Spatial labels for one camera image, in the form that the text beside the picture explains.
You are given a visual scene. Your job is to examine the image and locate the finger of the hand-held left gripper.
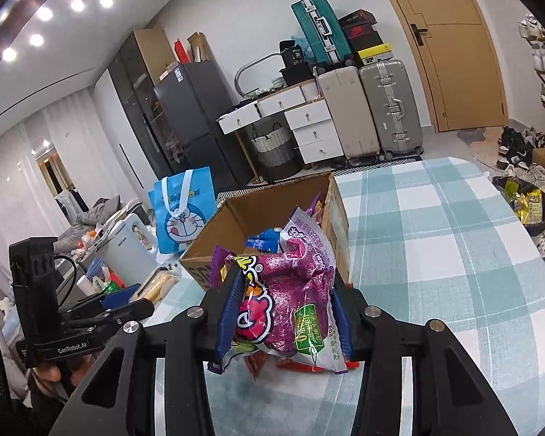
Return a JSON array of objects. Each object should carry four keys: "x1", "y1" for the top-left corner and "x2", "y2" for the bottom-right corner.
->
[
  {"x1": 57, "y1": 298, "x2": 156, "y2": 330},
  {"x1": 68, "y1": 284, "x2": 141, "y2": 314}
]

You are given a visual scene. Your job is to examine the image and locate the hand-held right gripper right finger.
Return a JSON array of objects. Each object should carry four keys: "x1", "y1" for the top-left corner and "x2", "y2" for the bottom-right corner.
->
[{"x1": 329, "y1": 277, "x2": 518, "y2": 436}]

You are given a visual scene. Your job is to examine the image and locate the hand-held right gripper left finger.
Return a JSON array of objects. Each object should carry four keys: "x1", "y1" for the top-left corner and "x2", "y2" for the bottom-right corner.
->
[{"x1": 50, "y1": 275, "x2": 246, "y2": 436}]

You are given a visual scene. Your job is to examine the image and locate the purple cartoon snack packet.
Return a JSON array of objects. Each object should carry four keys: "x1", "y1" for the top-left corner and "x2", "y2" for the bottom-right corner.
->
[{"x1": 207, "y1": 245, "x2": 278, "y2": 375}]

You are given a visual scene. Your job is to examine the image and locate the magenta green label snack packet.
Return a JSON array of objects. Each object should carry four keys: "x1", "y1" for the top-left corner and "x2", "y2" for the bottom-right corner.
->
[{"x1": 272, "y1": 206, "x2": 350, "y2": 375}]

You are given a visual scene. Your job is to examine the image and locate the red wafer packet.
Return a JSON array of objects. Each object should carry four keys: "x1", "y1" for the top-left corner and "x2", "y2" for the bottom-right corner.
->
[{"x1": 277, "y1": 358, "x2": 359, "y2": 373}]

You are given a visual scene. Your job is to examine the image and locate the brown cardboard box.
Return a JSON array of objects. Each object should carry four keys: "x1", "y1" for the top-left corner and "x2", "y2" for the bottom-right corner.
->
[{"x1": 179, "y1": 173, "x2": 350, "y2": 294}]

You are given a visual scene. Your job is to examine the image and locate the person's left hand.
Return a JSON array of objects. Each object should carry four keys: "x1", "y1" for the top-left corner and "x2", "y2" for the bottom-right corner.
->
[{"x1": 31, "y1": 358, "x2": 92, "y2": 403}]

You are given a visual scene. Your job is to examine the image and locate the white plastic bag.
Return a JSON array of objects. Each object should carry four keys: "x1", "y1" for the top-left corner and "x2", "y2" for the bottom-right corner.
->
[{"x1": 85, "y1": 258, "x2": 129, "y2": 298}]

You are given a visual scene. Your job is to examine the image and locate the yellow bread packet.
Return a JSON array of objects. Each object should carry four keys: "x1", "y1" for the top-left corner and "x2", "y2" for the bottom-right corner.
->
[{"x1": 138, "y1": 268, "x2": 182, "y2": 303}]

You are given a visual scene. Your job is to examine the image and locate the white electric kettle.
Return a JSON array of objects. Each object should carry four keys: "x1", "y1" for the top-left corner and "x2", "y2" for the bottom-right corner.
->
[{"x1": 102, "y1": 213, "x2": 160, "y2": 278}]

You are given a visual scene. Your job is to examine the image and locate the grey clothes pile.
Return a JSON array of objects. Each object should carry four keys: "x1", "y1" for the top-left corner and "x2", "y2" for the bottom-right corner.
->
[{"x1": 57, "y1": 195, "x2": 134, "y2": 237}]

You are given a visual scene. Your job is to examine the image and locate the blue snack packet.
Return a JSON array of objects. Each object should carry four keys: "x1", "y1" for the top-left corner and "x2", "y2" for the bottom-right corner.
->
[{"x1": 245, "y1": 227, "x2": 284, "y2": 253}]

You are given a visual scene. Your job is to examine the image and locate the blue cartoon tote bag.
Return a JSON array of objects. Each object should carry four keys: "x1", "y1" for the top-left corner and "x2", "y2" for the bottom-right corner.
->
[{"x1": 148, "y1": 166, "x2": 218, "y2": 255}]

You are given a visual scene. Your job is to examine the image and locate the purple white snack packet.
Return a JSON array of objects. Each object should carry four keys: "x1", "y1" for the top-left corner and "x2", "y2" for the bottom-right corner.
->
[{"x1": 306, "y1": 193, "x2": 328, "y2": 228}]

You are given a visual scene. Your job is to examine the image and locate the green white checked tablecloth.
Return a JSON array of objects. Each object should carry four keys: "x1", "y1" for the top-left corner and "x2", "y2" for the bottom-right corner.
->
[{"x1": 154, "y1": 157, "x2": 545, "y2": 436}]

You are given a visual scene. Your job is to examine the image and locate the white sheer curtain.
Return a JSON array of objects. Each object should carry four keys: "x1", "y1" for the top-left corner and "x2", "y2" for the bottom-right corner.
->
[{"x1": 0, "y1": 86, "x2": 137, "y2": 273}]

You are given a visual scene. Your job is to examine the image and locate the black white striped rug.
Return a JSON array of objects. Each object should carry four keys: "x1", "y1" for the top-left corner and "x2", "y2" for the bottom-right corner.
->
[{"x1": 334, "y1": 155, "x2": 424, "y2": 174}]

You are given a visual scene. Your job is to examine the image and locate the woven laundry basket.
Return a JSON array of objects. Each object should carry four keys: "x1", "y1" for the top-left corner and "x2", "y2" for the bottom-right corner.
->
[{"x1": 250, "y1": 122, "x2": 303, "y2": 182}]

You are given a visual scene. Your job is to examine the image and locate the white desk with drawers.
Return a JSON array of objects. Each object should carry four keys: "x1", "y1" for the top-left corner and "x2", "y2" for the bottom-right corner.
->
[{"x1": 217, "y1": 79, "x2": 346, "y2": 166}]

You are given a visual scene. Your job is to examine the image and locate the dark glass cabinet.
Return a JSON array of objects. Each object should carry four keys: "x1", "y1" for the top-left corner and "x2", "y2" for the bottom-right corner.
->
[{"x1": 108, "y1": 36, "x2": 182, "y2": 189}]

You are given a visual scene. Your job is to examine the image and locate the dark grey refrigerator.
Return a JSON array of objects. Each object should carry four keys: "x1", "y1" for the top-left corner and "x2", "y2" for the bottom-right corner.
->
[{"x1": 153, "y1": 61, "x2": 255, "y2": 187}]

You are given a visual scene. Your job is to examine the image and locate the beige suitcase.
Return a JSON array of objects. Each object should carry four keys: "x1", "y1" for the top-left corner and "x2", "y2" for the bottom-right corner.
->
[{"x1": 317, "y1": 66, "x2": 382, "y2": 166}]

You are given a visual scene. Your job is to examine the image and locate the black trash bin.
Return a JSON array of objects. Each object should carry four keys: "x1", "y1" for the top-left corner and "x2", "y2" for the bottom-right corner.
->
[{"x1": 491, "y1": 175, "x2": 545, "y2": 237}]

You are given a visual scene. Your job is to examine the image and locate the yellow wrappers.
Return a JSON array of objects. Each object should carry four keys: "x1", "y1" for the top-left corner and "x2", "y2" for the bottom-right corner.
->
[{"x1": 504, "y1": 179, "x2": 545, "y2": 225}]

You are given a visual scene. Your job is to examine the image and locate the silver suitcase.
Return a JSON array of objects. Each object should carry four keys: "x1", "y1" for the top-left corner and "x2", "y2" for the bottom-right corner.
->
[{"x1": 359, "y1": 58, "x2": 425, "y2": 161}]

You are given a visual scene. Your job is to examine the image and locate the large cardboard panel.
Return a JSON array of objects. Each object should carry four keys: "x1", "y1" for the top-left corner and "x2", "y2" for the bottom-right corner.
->
[{"x1": 134, "y1": 27, "x2": 175, "y2": 86}]

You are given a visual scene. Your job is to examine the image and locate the pile of dark sneakers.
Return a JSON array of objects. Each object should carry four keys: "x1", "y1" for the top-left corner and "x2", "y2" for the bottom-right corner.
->
[{"x1": 495, "y1": 126, "x2": 545, "y2": 201}]

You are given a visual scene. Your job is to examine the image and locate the silver hoop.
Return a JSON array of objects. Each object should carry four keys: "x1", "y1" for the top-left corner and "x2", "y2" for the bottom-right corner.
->
[{"x1": 234, "y1": 52, "x2": 291, "y2": 96}]

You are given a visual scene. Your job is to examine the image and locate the red paper bag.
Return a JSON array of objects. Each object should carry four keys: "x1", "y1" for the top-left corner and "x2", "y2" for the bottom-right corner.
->
[{"x1": 174, "y1": 39, "x2": 192, "y2": 66}]

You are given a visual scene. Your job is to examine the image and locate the black case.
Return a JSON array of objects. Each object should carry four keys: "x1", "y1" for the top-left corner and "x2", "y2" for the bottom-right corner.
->
[{"x1": 280, "y1": 62, "x2": 318, "y2": 87}]

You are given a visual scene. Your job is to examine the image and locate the narrow cardboard box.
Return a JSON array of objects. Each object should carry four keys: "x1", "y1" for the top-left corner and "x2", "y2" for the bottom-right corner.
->
[{"x1": 187, "y1": 32, "x2": 212, "y2": 63}]

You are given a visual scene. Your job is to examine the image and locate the black printed box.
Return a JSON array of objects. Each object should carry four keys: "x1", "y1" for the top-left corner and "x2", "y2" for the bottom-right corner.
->
[{"x1": 279, "y1": 40, "x2": 307, "y2": 66}]

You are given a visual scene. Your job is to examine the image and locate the row of ceiling spotlights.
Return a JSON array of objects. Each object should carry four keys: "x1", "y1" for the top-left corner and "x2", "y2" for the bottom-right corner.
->
[{"x1": 0, "y1": 0, "x2": 116, "y2": 64}]

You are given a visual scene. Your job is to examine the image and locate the black red shoe box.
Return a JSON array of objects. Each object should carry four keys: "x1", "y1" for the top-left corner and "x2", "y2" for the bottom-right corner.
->
[{"x1": 345, "y1": 25, "x2": 384, "y2": 51}]

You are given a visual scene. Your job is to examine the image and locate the wooden door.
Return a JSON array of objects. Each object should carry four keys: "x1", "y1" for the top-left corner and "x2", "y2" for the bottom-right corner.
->
[{"x1": 370, "y1": 0, "x2": 509, "y2": 133}]

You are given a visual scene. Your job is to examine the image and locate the teal suitcase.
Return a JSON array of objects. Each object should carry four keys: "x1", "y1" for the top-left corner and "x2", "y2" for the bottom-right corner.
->
[{"x1": 291, "y1": 0, "x2": 352, "y2": 66}]

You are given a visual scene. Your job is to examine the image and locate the shoe rack with shoes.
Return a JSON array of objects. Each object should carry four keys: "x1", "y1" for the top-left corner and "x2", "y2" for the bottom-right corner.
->
[{"x1": 518, "y1": 16, "x2": 545, "y2": 105}]

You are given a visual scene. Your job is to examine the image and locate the black cable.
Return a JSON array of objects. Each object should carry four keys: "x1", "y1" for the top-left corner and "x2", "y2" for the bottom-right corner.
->
[{"x1": 52, "y1": 255, "x2": 79, "y2": 307}]

